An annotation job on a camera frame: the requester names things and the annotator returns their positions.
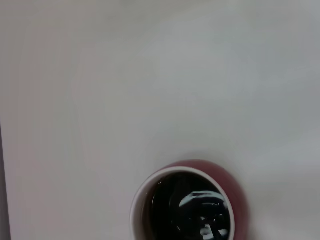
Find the red ceramic cup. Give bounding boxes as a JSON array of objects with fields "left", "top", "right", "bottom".
[{"left": 129, "top": 159, "right": 251, "bottom": 240}]

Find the dark coffee liquid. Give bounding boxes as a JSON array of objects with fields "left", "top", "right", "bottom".
[{"left": 149, "top": 171, "right": 232, "bottom": 240}]

